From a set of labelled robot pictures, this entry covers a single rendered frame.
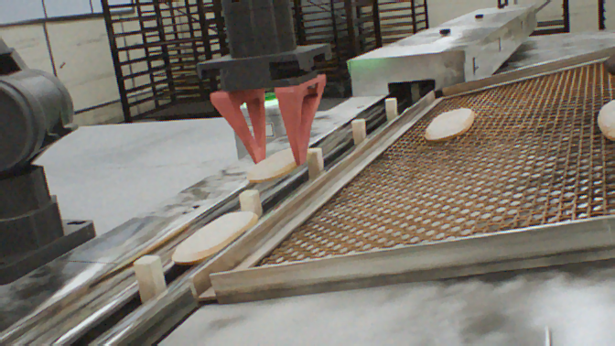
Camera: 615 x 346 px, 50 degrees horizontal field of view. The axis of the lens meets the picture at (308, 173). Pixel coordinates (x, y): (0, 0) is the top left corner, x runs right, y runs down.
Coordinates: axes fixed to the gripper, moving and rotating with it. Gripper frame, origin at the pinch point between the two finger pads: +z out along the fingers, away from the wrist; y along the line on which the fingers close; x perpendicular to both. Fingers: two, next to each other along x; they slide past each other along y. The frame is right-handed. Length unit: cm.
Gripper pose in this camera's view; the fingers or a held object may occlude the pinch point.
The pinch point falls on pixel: (279, 156)
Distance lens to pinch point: 59.2
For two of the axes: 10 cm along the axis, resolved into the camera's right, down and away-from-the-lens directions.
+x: 3.8, -2.9, 8.8
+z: 1.4, 9.6, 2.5
